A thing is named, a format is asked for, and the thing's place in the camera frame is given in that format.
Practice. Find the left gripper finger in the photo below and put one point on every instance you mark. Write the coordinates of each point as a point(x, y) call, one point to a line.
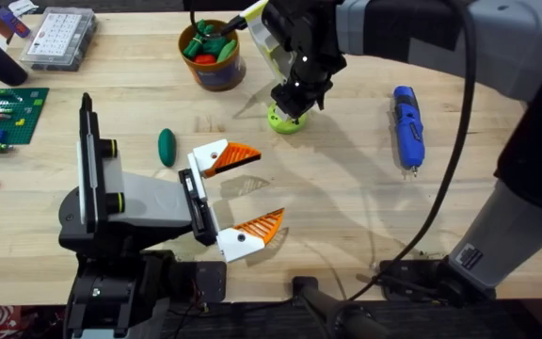
point(247, 240)
point(214, 155)

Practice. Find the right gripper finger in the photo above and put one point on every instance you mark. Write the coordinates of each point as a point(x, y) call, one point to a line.
point(293, 118)
point(279, 113)

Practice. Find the left gripper body grey black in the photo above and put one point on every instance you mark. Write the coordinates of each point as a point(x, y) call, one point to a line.
point(153, 202)

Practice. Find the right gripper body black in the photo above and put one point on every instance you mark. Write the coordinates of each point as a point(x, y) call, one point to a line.
point(308, 47)

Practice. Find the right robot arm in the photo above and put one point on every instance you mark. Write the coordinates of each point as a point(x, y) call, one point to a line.
point(511, 42)

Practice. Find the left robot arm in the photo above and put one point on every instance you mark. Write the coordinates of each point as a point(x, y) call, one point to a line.
point(111, 292)

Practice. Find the green vegetable toy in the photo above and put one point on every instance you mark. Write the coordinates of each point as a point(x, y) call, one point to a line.
point(167, 147)

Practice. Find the blue electric screwdriver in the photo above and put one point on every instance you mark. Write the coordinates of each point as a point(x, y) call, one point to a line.
point(408, 127)

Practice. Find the green disc with holes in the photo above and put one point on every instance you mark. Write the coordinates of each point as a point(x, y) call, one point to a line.
point(286, 126)

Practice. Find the left wrist upright plate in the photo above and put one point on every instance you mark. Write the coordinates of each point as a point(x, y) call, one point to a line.
point(88, 165)

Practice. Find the orange tub with toys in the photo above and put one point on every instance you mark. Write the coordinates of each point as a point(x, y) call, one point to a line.
point(212, 66)

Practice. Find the green board with blocks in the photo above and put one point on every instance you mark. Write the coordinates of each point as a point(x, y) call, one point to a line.
point(12, 113)

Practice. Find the clear plastic parts box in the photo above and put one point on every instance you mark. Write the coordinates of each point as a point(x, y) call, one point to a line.
point(59, 37)

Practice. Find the purple and brown tool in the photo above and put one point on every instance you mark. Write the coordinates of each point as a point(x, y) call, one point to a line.
point(10, 19)

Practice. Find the black pole mount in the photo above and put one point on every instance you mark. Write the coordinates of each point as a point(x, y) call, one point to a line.
point(332, 311)

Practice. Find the black rail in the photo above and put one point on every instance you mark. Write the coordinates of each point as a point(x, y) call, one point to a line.
point(464, 322)

